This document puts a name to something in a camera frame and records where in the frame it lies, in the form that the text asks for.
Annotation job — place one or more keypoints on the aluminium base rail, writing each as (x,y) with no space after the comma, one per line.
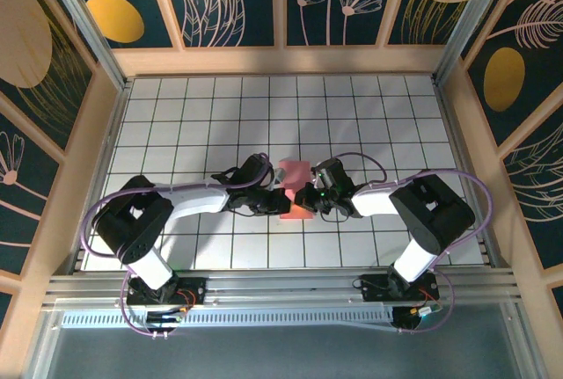
(286,289)

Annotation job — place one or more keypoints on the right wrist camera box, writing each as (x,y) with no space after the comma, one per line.
(311,184)

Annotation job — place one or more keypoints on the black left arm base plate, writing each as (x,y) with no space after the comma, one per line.
(193,291)

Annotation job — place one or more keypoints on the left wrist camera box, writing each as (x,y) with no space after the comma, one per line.
(278,175)

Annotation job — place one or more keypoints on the aluminium corner post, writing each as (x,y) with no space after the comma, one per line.
(474,23)
(90,29)

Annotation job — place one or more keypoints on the black controller board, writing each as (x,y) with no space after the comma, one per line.
(165,318)
(409,322)

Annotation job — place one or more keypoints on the aluminium side rail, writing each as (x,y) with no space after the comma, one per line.
(100,177)
(455,133)

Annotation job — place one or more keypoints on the pink cloth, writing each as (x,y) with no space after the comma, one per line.
(294,172)

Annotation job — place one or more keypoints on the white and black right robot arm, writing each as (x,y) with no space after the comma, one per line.
(374,203)

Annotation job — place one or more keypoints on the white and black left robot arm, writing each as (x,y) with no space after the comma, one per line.
(198,198)

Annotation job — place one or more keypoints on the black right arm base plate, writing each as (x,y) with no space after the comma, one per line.
(374,289)

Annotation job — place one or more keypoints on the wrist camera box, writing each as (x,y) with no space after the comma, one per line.
(278,175)
(311,184)

